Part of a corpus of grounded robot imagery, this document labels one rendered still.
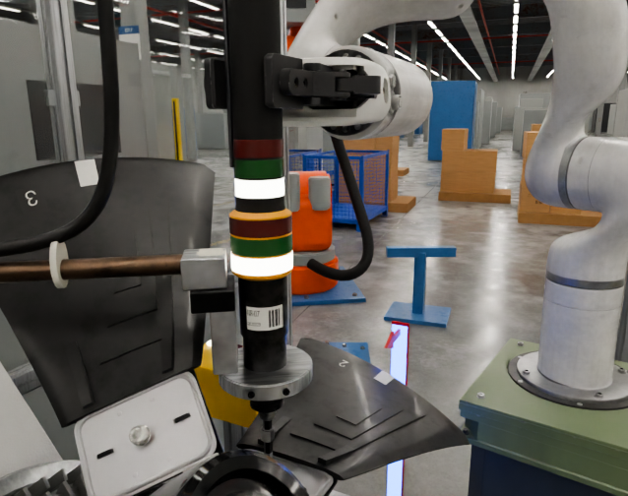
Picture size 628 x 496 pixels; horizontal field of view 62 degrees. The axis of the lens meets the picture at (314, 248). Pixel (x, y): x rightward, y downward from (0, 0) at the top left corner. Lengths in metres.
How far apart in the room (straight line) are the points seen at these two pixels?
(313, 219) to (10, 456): 3.77
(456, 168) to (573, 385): 8.67
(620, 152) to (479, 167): 8.68
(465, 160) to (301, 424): 9.13
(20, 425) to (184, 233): 0.27
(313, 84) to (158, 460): 0.27
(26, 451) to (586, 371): 0.82
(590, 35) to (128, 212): 0.67
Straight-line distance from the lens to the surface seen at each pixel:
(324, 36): 0.60
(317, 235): 4.27
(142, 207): 0.48
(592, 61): 0.88
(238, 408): 0.88
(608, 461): 0.92
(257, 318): 0.37
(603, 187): 0.91
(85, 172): 0.52
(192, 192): 0.50
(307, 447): 0.49
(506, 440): 0.95
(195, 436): 0.39
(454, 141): 9.55
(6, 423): 0.62
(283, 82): 0.34
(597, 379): 1.02
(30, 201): 0.51
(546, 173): 0.95
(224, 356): 0.38
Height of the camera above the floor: 1.47
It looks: 14 degrees down
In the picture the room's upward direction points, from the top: straight up
